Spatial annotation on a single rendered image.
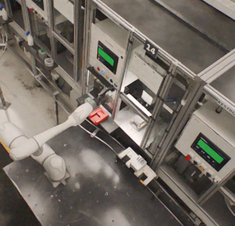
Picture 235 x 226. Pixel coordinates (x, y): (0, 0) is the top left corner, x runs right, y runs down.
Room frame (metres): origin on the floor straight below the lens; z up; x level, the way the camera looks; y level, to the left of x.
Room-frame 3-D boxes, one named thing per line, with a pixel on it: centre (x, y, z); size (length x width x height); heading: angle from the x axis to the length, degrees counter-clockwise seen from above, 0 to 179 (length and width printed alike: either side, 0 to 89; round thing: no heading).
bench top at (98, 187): (0.98, 0.00, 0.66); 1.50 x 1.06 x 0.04; 51
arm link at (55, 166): (1.08, 0.42, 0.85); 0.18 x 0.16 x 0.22; 55
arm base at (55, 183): (1.06, 0.40, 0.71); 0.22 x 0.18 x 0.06; 51
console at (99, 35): (1.88, 0.10, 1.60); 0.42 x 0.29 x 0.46; 51
